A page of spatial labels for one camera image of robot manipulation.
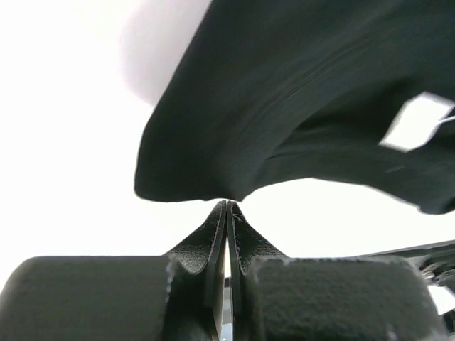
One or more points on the aluminium front rail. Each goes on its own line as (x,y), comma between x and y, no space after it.
(434,261)

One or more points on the black t shirt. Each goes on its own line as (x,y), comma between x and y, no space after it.
(272,91)

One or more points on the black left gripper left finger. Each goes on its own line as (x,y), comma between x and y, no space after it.
(175,296)

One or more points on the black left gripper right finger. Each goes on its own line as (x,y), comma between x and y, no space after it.
(277,297)

